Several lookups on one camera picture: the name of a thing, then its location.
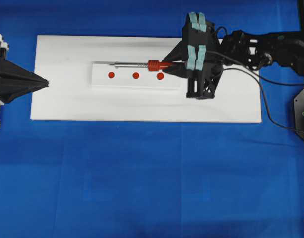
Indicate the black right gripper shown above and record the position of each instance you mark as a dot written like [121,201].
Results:
[202,69]

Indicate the red handled soldering iron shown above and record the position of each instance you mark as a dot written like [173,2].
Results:
[151,65]

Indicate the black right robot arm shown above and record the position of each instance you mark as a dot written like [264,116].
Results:
[257,51]

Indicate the white raised plate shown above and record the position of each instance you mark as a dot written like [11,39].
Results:
[132,76]

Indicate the blue table cloth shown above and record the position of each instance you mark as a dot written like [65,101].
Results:
[149,180]

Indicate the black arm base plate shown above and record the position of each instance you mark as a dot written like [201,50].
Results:
[298,103]

